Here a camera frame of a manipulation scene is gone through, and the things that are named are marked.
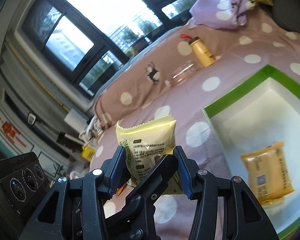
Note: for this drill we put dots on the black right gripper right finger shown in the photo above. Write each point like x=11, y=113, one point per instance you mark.
x=243, y=215

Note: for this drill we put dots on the orange snack packet in box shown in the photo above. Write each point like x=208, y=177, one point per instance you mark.
x=268, y=173

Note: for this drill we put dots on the pale yellow snack packet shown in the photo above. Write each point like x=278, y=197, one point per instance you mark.
x=146, y=144

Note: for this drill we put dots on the black camera box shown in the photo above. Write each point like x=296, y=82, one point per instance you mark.
x=23, y=185

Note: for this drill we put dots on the pink polka dot bedsheet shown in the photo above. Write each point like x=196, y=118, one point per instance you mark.
x=139, y=93

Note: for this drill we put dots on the yellow bottle brown cap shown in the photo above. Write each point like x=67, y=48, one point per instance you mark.
x=202, y=53

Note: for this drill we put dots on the yellow box on floor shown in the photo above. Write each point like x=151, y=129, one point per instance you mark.
x=87, y=153

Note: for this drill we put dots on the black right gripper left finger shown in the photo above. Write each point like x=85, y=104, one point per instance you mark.
x=73, y=209

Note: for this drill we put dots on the clear glass jar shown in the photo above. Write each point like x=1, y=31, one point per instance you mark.
x=181, y=74

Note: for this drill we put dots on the purple polka dot cloth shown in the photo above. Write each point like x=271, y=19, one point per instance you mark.
x=221, y=14

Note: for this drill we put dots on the green white cardboard box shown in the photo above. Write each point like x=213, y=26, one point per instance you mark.
x=259, y=112

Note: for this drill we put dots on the dark grey cushion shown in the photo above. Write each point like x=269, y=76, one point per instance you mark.
x=286, y=14

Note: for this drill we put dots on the striped crumpled cloth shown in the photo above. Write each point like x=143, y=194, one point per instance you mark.
x=93, y=131

